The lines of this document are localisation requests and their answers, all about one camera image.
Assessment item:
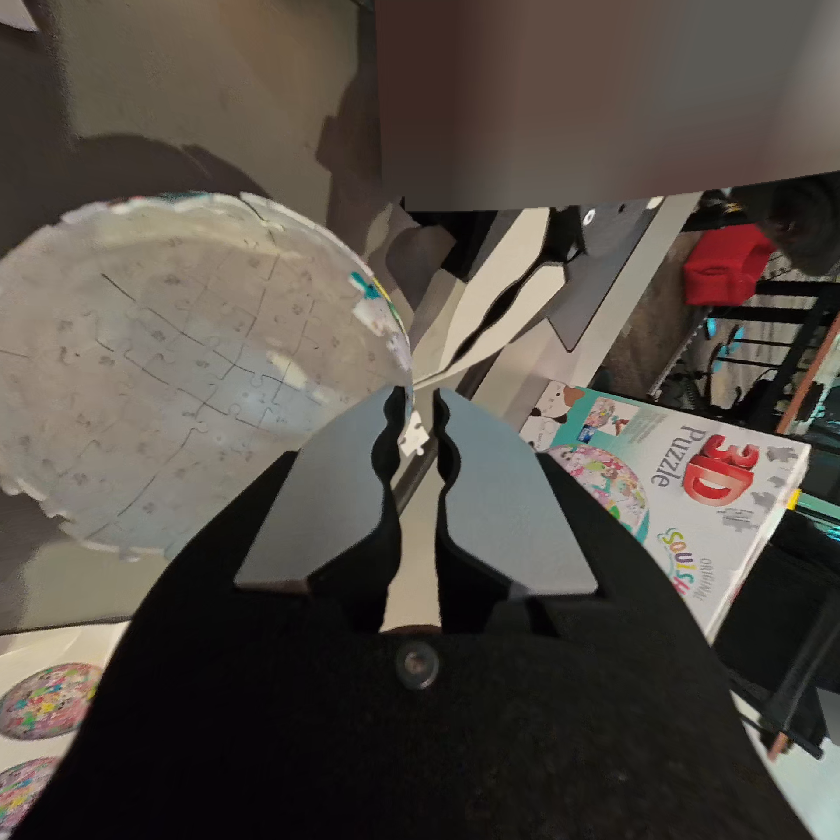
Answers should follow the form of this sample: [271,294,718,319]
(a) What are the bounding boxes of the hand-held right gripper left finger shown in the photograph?
[234,386,406,634]

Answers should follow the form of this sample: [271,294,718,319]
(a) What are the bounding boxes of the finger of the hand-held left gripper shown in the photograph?
[410,207,552,379]
[412,261,568,391]

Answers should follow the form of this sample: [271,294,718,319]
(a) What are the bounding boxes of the teal puzzle box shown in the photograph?
[518,379,812,643]

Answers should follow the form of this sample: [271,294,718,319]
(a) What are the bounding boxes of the folded puzzle instruction leaflet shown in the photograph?
[0,620,130,836]

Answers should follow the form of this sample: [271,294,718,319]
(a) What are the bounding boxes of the black metal cart frame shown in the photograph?
[646,190,840,762]

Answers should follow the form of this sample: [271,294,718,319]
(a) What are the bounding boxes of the white puzzle piece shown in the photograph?
[398,412,432,459]

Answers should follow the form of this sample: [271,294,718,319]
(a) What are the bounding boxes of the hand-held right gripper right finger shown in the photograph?
[432,387,599,636]

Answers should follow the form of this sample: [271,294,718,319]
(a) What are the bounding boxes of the colourful puzzle ball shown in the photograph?
[0,190,416,563]

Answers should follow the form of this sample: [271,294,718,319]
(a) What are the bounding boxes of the red bag on floor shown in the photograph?
[681,223,777,307]

